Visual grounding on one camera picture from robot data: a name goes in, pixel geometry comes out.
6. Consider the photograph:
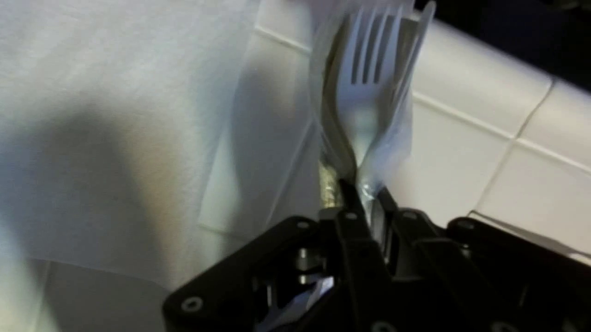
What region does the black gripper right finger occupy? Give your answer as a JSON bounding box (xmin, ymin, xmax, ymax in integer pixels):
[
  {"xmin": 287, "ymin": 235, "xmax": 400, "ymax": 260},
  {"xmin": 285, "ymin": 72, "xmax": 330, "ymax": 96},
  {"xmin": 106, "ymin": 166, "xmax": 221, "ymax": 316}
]
[{"xmin": 376, "ymin": 185, "xmax": 514, "ymax": 332}]

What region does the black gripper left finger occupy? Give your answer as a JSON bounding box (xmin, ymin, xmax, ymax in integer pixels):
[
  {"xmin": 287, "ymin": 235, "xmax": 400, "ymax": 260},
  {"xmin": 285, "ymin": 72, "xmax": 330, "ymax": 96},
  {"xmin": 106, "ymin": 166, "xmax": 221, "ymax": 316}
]
[{"xmin": 333, "ymin": 177, "xmax": 400, "ymax": 332}]

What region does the white plastic fork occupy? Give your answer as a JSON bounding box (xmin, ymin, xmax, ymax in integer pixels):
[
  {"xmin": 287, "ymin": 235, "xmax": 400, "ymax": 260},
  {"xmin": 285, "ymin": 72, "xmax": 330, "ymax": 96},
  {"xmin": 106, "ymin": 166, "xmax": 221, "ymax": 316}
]
[{"xmin": 320, "ymin": 4, "xmax": 416, "ymax": 187}]

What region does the white paper napkin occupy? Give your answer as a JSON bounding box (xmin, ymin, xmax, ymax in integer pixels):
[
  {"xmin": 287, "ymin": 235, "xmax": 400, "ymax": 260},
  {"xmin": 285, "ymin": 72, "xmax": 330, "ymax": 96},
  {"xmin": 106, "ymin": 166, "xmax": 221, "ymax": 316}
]
[{"xmin": 0, "ymin": 0, "xmax": 322, "ymax": 292}]

